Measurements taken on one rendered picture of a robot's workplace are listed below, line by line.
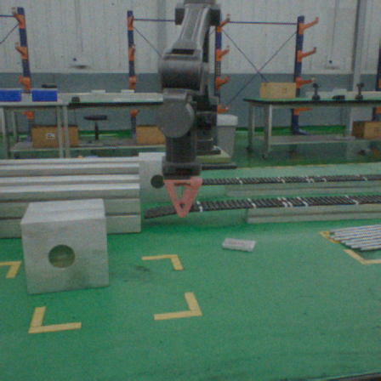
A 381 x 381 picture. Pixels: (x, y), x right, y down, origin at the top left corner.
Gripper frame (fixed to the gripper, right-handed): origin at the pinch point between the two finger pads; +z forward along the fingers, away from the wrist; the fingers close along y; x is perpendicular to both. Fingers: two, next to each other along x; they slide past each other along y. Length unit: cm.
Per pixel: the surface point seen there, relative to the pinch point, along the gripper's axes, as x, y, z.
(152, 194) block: -5.0, -13.7, 0.8
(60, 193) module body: -20.7, 5.4, -4.9
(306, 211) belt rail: 23.6, 2.2, 0.8
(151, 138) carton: 5, -490, 50
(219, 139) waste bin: 98, -498, 55
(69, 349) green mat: -14.7, 38.0, 2.9
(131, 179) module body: -9.1, -1.9, -5.4
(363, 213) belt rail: 35.2, 1.9, 1.7
